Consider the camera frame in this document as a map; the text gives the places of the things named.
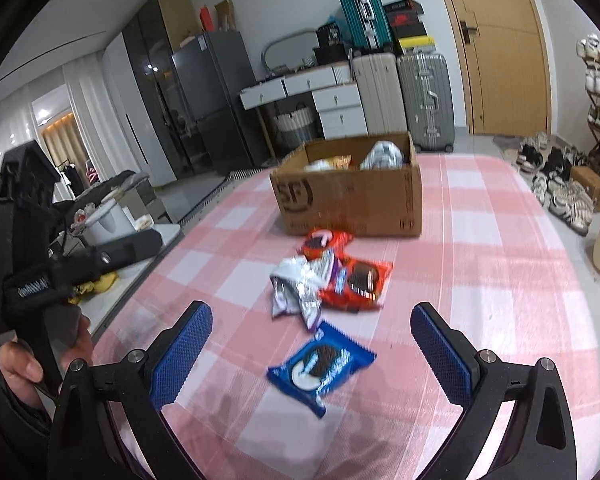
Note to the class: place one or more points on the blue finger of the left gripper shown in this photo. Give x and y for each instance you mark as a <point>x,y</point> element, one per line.
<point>128,250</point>

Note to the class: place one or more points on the dark glass cabinet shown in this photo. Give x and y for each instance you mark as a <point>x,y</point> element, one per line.
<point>151,37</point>

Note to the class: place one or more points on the white drawer desk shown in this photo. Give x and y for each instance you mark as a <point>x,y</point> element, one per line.
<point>329,89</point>

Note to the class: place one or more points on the beige suitcase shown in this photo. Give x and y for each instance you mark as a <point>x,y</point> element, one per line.
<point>380,92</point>

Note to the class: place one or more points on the arched mirror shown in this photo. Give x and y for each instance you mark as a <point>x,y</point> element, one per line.
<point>290,53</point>

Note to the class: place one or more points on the pink plaid tablecloth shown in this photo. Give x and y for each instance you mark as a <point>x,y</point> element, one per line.
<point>489,260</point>

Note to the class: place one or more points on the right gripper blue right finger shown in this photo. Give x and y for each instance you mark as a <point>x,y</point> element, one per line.
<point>450,355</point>

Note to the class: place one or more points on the red oreo snack pack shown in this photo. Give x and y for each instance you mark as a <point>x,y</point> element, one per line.
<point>356,285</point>

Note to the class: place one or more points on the silver suitcase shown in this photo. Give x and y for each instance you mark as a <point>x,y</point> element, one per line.
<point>427,99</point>

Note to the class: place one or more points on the white noodle snack bag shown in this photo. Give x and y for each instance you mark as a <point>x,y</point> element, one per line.
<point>384,155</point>

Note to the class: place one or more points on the dotted floor rug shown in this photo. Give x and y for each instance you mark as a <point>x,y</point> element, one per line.
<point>216,196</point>

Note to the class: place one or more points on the wooden door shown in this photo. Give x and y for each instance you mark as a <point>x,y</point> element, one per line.
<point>501,48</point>

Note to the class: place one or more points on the teal suitcase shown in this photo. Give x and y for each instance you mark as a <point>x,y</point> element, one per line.
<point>368,25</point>

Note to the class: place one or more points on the person's left hand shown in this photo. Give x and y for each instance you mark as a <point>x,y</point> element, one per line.
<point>22,372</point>

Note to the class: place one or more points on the SF cardboard box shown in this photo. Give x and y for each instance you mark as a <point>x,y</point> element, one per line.
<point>379,203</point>

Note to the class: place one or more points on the small cardboard box by shoes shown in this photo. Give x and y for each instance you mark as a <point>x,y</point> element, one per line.
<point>588,178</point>

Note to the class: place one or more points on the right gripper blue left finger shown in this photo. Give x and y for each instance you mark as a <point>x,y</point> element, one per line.
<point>174,352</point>

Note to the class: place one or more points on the blue oreo snack pack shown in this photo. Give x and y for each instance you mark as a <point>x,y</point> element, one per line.
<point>324,363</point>

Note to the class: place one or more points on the woven laundry basket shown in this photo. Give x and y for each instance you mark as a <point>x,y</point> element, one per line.
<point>296,128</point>

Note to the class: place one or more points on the purple silver snack bag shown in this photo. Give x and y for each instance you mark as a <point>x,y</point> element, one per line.
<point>297,283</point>

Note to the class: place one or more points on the orange noodle snack bag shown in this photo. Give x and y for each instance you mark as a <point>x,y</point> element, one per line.
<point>330,163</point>

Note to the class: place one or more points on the black refrigerator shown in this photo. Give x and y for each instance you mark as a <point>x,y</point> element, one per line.
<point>213,68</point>

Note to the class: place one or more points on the white curtain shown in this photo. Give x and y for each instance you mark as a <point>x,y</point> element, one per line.
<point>101,128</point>

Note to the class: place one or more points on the stacked shoe boxes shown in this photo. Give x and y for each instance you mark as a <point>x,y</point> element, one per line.
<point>407,29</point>

